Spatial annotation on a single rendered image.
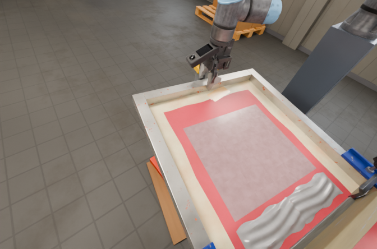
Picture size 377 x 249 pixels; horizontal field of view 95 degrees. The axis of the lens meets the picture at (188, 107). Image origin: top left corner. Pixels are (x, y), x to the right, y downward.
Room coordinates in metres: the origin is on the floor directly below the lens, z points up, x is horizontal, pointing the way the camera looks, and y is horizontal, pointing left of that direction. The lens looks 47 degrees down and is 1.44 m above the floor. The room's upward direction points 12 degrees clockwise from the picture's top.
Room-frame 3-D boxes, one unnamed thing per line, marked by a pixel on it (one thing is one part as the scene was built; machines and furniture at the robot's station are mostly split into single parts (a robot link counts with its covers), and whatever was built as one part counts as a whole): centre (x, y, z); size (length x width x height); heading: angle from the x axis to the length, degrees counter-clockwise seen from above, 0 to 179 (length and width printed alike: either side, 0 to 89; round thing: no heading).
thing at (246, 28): (4.02, -0.46, 0.25); 1.32 x 0.90 x 0.49; 46
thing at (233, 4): (0.59, -0.06, 1.28); 0.09 x 0.08 x 0.11; 106
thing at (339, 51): (0.90, -0.69, 0.60); 0.18 x 0.18 x 1.20; 46
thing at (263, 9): (0.63, -0.15, 1.28); 0.11 x 0.11 x 0.08; 16
